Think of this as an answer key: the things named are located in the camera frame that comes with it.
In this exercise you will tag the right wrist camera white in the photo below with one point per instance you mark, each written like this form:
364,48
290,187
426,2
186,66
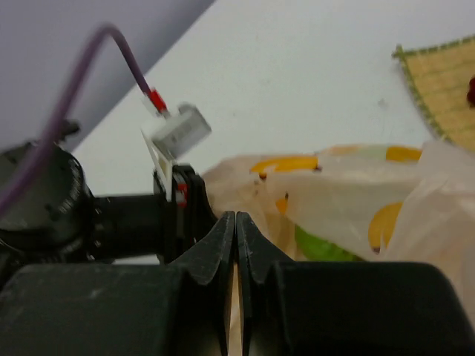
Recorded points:
170,137

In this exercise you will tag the red fake grape bunch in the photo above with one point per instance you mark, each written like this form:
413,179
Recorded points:
470,96

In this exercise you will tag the green fake guava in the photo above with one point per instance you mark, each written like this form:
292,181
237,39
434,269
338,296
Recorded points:
316,249

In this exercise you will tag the translucent banana print plastic bag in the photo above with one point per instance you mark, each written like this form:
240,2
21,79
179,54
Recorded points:
382,203

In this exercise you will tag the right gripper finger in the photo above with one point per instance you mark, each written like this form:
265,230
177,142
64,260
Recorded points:
342,308

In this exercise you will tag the yellow woven bamboo mat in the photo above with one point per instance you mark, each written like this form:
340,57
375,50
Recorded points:
437,78

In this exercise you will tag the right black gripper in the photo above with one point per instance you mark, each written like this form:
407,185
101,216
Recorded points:
98,309

